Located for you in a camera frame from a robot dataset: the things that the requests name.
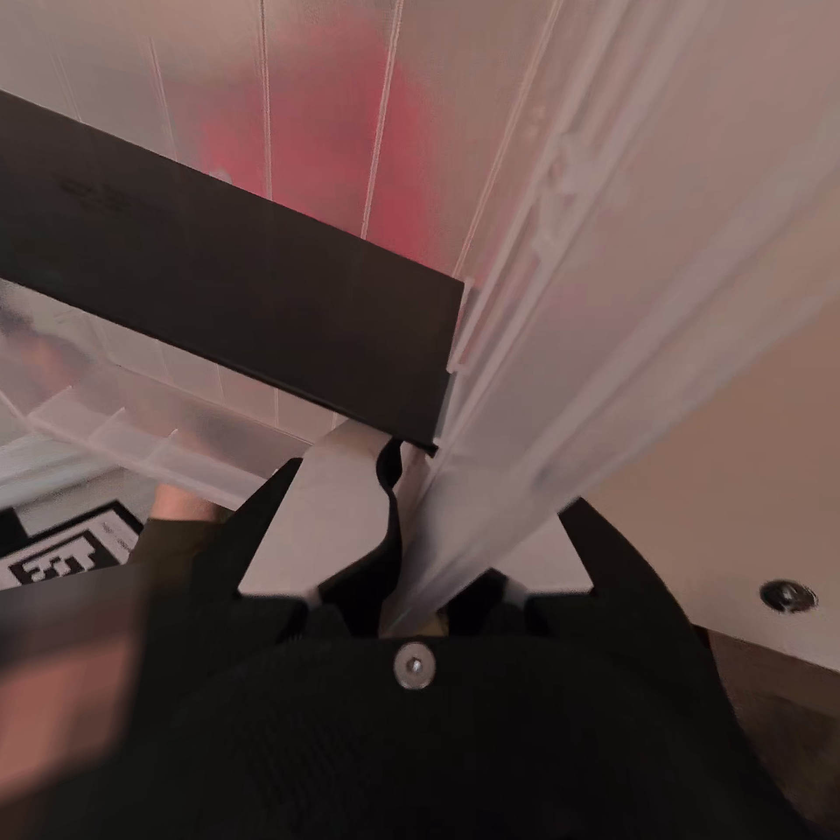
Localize clear plastic bin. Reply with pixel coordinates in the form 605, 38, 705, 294
0, 0, 840, 618

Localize black divider plate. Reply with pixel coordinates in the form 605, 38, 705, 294
0, 88, 467, 458

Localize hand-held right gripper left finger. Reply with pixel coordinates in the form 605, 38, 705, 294
238, 420, 404, 636

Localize metal table grommet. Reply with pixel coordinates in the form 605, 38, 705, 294
760, 579, 819, 614

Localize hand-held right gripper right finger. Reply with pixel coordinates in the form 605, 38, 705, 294
449, 515, 597, 634

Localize person's left forearm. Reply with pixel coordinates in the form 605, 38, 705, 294
150, 484, 223, 525

